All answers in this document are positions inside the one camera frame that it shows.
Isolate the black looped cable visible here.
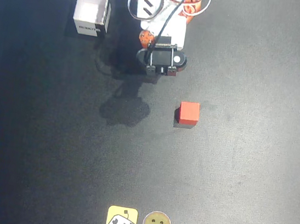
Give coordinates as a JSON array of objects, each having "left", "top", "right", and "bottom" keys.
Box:
[{"left": 125, "top": 0, "right": 167, "bottom": 24}]

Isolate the black camera cable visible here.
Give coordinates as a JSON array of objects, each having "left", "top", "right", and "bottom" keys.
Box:
[{"left": 144, "top": 0, "right": 196, "bottom": 68}]

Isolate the black table mat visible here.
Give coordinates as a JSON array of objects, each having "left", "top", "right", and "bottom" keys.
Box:
[{"left": 0, "top": 0, "right": 300, "bottom": 224}]

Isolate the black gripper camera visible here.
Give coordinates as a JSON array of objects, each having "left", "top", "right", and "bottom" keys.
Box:
[{"left": 133, "top": 32, "right": 191, "bottom": 81}]

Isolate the red cube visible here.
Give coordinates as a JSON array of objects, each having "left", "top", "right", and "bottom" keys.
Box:
[{"left": 176, "top": 100, "right": 202, "bottom": 127}]

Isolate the white cable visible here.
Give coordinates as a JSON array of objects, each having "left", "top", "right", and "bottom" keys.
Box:
[{"left": 179, "top": 0, "right": 212, "bottom": 19}]

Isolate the white cardboard box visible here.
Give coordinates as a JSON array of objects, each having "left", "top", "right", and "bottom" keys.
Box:
[{"left": 70, "top": 0, "right": 113, "bottom": 39}]

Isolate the yellow robot sticker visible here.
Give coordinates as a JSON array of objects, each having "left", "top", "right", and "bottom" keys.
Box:
[{"left": 105, "top": 204, "right": 139, "bottom": 224}]

